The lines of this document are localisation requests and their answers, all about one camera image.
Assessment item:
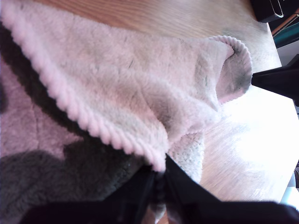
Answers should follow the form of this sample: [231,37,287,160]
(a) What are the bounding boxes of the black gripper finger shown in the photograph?
[100,172,157,224]
[251,62,299,105]
[163,155,225,207]

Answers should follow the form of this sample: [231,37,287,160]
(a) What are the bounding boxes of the white fluffy tea towel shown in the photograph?
[0,0,253,224]

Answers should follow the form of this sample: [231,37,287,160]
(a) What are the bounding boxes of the black box with pale rim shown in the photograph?
[249,0,299,23]

